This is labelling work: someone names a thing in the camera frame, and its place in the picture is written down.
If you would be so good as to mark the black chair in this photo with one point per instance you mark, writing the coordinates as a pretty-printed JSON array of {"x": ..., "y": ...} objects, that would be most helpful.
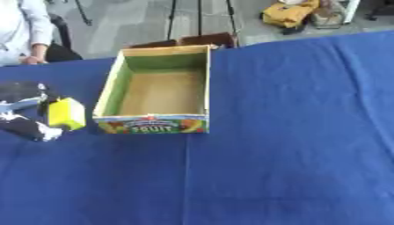
[{"x": 60, "y": 44}]

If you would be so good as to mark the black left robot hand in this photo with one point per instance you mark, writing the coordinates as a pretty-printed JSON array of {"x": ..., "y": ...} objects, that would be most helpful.
[{"x": 20, "y": 90}]

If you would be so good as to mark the yellow bag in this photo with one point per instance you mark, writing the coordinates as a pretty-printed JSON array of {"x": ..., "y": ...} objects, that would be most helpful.
[{"x": 288, "y": 12}]

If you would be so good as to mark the yellow block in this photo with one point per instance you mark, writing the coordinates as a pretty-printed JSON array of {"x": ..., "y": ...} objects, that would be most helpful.
[{"x": 65, "y": 114}]

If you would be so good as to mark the person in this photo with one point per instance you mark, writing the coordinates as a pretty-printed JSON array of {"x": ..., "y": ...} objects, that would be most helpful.
[{"x": 23, "y": 26}]

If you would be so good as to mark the open cardboard box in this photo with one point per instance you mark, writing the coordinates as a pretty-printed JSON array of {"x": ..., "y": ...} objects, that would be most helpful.
[{"x": 159, "y": 93}]

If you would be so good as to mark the person's hand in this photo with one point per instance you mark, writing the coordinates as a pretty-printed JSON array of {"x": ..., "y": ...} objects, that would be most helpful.
[{"x": 33, "y": 59}]

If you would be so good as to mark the black tripod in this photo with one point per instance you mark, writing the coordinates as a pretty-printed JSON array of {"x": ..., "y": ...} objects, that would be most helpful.
[{"x": 200, "y": 17}]

